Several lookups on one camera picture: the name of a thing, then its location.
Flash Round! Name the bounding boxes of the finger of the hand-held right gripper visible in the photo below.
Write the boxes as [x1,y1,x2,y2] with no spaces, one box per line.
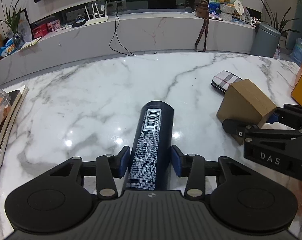
[267,104,302,125]
[222,119,302,143]

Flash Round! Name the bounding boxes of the black cable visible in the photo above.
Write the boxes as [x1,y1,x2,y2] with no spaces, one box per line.
[109,5,135,55]

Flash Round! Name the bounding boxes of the white router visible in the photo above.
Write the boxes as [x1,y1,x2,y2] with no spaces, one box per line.
[84,1,108,26]

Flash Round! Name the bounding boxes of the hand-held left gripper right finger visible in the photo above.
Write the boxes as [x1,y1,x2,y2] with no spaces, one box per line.
[171,145,263,197]

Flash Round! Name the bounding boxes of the green plant with frame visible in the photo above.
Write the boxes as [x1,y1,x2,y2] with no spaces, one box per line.
[0,0,27,34]

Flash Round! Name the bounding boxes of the yellow-green paper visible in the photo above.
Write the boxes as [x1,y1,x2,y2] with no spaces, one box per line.
[21,37,43,49]

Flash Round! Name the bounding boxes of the grey trash bin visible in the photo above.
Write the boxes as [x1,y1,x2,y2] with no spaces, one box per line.
[250,23,281,58]

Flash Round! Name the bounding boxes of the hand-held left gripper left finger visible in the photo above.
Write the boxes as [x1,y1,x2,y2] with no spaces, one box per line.
[36,146,131,200]

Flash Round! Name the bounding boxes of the blue snack bag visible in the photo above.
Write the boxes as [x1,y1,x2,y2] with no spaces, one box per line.
[0,41,17,57]

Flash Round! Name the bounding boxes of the red box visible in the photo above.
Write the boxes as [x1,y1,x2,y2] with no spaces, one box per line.
[32,25,48,39]

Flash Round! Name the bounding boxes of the brown leather bag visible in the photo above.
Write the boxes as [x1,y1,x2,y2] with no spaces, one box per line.
[194,0,211,53]

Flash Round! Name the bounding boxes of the pink box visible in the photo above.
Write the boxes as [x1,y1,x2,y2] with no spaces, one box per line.
[47,19,61,32]

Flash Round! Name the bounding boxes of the black photo frame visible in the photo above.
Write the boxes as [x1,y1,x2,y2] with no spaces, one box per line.
[16,8,32,42]

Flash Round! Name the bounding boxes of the dark blue cylindrical bottle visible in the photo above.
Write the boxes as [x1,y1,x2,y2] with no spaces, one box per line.
[126,101,174,192]

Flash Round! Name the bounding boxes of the brown cardboard box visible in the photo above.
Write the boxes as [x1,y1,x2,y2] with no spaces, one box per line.
[216,79,277,145]

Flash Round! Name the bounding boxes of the black book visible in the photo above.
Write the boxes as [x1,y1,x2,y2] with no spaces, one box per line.
[0,85,29,182]

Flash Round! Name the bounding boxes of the blue tissue box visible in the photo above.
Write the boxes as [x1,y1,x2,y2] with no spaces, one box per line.
[209,2,221,15]

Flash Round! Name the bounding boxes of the plaid glasses case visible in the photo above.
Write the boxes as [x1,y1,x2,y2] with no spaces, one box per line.
[211,70,244,95]

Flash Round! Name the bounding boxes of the green potted plant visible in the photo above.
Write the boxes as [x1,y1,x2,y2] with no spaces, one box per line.
[261,0,301,45]

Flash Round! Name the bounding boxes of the round white fan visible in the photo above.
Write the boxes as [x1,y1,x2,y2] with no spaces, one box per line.
[233,0,244,18]

